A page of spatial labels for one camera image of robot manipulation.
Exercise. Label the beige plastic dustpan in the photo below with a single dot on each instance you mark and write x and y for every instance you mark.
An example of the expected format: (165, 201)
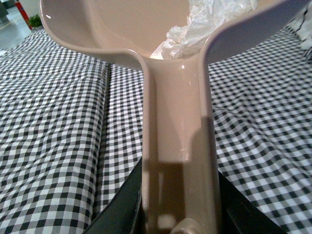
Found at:
(180, 186)

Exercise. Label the black white checkered bedsheet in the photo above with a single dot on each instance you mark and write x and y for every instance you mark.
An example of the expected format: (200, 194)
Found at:
(71, 131)

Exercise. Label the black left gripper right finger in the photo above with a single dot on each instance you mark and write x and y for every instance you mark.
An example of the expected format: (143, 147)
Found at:
(239, 215)

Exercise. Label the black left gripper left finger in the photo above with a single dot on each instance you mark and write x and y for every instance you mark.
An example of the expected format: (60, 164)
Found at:
(122, 214)

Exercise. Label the white tissue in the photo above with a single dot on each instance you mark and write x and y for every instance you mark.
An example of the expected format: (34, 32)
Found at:
(204, 18)

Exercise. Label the small potted plant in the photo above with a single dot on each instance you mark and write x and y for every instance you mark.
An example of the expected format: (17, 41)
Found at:
(34, 22)

